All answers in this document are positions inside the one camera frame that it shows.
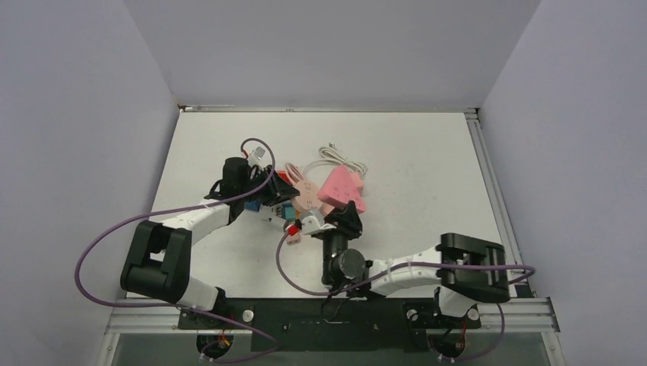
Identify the pink cube socket adapter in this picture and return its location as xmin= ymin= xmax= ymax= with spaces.
xmin=350 ymin=172 xmax=364 ymax=192

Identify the pink brown plug charger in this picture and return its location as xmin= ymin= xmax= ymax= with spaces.
xmin=285 ymin=233 xmax=301 ymax=246

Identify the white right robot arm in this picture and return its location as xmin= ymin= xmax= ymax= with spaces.
xmin=317 ymin=202 xmax=510 ymax=326

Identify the pink triangular power strip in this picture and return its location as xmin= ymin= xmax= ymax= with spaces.
xmin=317 ymin=165 xmax=366 ymax=214

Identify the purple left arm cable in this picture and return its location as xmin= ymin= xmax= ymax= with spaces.
xmin=74 ymin=137 xmax=277 ymax=309

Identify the white adapter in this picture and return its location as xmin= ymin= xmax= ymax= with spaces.
xmin=259 ymin=206 xmax=286 ymax=226

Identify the red cube socket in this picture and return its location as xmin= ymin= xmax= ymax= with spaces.
xmin=276 ymin=170 xmax=291 ymax=185

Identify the pink cable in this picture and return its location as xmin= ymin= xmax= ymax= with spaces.
xmin=284 ymin=162 xmax=306 ymax=187

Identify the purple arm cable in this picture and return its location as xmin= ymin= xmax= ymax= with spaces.
xmin=74 ymin=137 xmax=277 ymax=309
xmin=275 ymin=234 xmax=537 ymax=298

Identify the teal plug charger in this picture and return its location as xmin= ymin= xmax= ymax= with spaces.
xmin=281 ymin=202 xmax=297 ymax=221

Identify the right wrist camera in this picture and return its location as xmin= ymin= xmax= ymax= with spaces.
xmin=285 ymin=209 xmax=336 ymax=236

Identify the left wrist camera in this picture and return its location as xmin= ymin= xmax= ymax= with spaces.
xmin=246 ymin=146 xmax=266 ymax=169

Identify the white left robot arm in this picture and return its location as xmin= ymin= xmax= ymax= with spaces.
xmin=120 ymin=157 xmax=300 ymax=328

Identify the pink round socket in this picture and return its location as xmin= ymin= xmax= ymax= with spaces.
xmin=291 ymin=179 xmax=334 ymax=216

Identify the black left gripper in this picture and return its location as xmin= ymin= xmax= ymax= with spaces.
xmin=239 ymin=165 xmax=298 ymax=207

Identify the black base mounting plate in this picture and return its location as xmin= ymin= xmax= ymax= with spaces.
xmin=178 ymin=298 xmax=481 ymax=352

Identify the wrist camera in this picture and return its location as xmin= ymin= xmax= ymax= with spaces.
xmin=246 ymin=146 xmax=266 ymax=169
xmin=285 ymin=209 xmax=336 ymax=236

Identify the blue cube socket adapter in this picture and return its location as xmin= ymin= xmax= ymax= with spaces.
xmin=244 ymin=200 xmax=262 ymax=212

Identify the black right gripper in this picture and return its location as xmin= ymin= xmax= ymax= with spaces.
xmin=321 ymin=199 xmax=363 ymax=284

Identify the white power cord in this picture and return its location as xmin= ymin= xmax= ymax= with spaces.
xmin=301 ymin=143 xmax=369 ymax=178

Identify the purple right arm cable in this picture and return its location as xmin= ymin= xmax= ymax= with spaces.
xmin=275 ymin=234 xmax=537 ymax=298

